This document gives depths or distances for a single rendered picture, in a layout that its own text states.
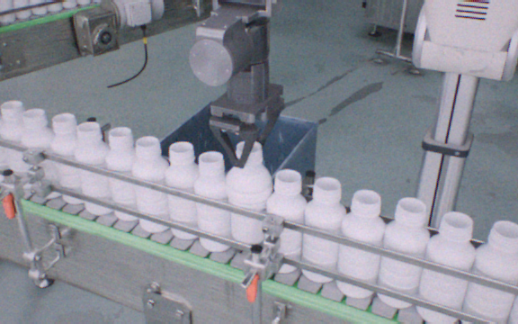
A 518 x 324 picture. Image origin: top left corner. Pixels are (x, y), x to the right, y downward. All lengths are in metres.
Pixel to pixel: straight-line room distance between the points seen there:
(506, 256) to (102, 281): 0.70
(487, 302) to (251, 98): 0.41
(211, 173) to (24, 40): 1.41
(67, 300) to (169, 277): 1.41
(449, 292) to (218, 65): 0.42
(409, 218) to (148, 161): 0.41
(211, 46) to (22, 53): 1.56
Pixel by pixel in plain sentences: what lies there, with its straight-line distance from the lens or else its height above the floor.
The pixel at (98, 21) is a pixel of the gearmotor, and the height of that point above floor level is 0.98.
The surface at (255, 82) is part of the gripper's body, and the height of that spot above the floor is 1.31.
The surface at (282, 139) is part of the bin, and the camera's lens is 1.47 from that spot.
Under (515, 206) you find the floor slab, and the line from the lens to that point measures 2.96.
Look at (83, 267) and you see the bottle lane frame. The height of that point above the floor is 0.89.
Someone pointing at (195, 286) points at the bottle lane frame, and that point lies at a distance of 0.95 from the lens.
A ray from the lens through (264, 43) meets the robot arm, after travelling 0.71.
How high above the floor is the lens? 1.60
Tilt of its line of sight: 32 degrees down
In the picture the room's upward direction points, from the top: straight up
